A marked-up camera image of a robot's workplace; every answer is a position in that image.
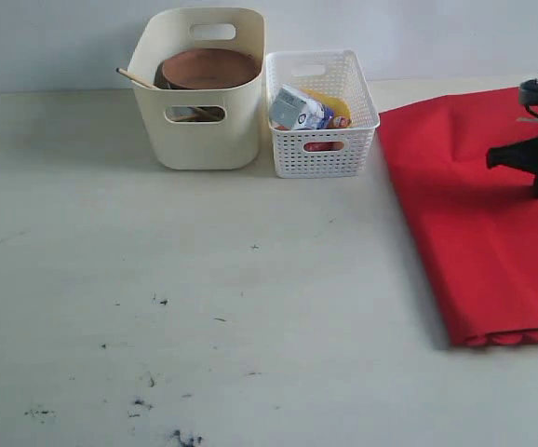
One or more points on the yellow lemon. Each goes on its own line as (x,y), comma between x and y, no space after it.
(340,112)

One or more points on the red scalloped table cloth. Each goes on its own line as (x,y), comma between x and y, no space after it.
(476,229)

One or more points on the stainless steel cup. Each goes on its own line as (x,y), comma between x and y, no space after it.
(180,114)

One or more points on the wooden chopstick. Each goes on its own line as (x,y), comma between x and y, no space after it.
(196,111)

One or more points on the cream plastic bin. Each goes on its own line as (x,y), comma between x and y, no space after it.
(230,143)

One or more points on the red sausage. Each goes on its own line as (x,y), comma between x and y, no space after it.
(323,146)

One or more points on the brown wooden plate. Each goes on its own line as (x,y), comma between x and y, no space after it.
(206,68)

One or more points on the blue white milk carton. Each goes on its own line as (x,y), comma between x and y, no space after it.
(292,109)

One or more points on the white woven plastic basket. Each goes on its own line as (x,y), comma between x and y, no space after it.
(335,73)

